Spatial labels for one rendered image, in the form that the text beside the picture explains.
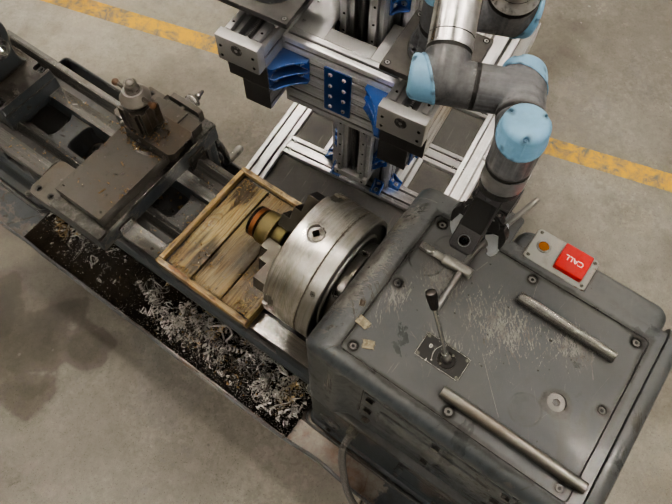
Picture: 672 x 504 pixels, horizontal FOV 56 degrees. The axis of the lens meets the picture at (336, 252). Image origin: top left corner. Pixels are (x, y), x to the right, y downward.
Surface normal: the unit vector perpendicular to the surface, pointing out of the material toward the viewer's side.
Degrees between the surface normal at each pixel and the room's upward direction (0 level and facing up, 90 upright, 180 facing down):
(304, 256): 24
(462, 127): 0
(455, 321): 0
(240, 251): 0
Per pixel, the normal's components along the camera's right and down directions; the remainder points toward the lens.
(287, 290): -0.47, 0.33
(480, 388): 0.01, -0.44
